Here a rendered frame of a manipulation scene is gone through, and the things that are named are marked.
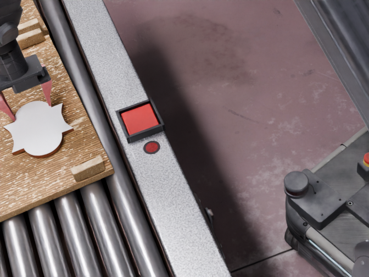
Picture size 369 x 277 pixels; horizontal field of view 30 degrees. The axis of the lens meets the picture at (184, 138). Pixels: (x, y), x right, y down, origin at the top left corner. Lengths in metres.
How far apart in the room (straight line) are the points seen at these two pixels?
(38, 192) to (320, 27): 0.72
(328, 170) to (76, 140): 0.96
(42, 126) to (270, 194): 1.14
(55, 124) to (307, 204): 0.86
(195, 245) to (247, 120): 1.39
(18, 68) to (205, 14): 1.73
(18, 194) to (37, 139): 0.11
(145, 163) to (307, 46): 1.58
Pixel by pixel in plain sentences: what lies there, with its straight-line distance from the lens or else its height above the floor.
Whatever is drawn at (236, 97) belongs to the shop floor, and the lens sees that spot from 2.57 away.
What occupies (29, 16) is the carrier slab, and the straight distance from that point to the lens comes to 1.59.
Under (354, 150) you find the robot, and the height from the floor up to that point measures 0.24.
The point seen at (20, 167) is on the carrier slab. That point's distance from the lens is 1.29.
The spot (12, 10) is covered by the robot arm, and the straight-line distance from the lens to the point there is 1.16.
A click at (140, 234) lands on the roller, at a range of 1.16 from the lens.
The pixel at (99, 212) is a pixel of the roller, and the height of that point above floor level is 0.92.
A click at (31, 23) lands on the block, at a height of 0.96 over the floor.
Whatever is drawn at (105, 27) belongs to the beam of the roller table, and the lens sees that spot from 1.53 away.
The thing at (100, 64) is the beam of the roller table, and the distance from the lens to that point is 1.45.
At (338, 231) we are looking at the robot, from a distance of 1.94.
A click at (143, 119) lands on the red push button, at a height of 0.93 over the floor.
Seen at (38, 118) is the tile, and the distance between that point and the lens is 1.34.
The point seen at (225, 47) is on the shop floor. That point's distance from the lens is 2.76.
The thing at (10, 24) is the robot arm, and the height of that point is 1.18.
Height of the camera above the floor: 1.90
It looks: 50 degrees down
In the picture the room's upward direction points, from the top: 11 degrees counter-clockwise
